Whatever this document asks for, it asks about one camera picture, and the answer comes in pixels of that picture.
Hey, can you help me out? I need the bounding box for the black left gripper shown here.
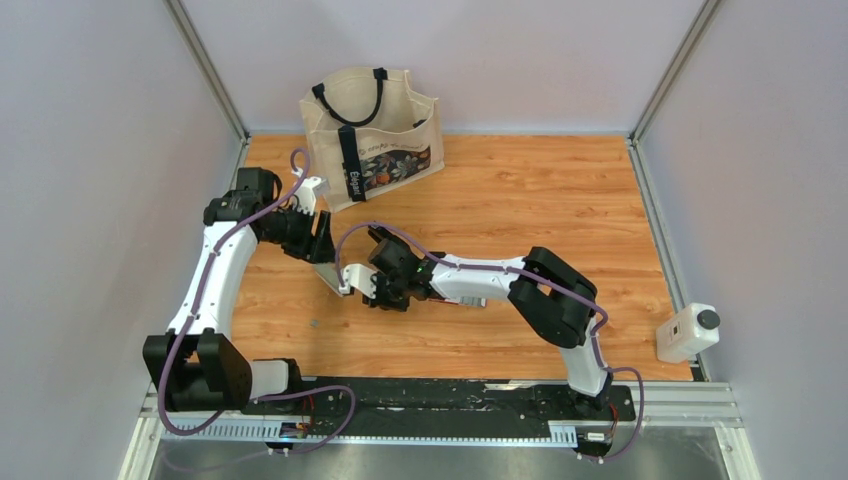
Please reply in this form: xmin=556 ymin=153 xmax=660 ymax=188
xmin=260 ymin=203 xmax=340 ymax=265

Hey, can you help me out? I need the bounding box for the red white staple box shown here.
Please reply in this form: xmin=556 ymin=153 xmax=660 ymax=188
xmin=433 ymin=296 xmax=487 ymax=308

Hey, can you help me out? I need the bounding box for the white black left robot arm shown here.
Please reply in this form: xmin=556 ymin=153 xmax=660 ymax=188
xmin=142 ymin=167 xmax=335 ymax=415

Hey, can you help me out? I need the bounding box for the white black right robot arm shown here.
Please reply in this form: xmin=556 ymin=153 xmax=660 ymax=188
xmin=363 ymin=226 xmax=612 ymax=419

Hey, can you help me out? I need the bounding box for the pale green white stapler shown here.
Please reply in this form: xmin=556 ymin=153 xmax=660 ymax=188
xmin=312 ymin=262 xmax=350 ymax=297

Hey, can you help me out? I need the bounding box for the cream canvas tote bag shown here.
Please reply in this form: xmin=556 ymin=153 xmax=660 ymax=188
xmin=299 ymin=67 xmax=445 ymax=213

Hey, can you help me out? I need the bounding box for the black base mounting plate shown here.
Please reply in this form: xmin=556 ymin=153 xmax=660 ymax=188
xmin=243 ymin=376 xmax=636 ymax=439

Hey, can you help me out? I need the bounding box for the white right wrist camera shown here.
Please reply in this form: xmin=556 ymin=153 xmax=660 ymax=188
xmin=338 ymin=264 xmax=377 ymax=299

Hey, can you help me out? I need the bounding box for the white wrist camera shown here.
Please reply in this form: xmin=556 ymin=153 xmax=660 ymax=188
xmin=292 ymin=176 xmax=329 ymax=215
xmin=338 ymin=264 xmax=377 ymax=299

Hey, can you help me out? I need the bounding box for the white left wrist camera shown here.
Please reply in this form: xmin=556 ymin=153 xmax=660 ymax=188
xmin=292 ymin=176 xmax=329 ymax=215

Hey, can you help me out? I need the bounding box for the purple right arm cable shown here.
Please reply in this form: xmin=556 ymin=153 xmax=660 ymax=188
xmin=333 ymin=221 xmax=645 ymax=463

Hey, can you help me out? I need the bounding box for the aluminium frame rail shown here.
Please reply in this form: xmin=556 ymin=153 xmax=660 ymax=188
xmin=168 ymin=377 xmax=743 ymax=447

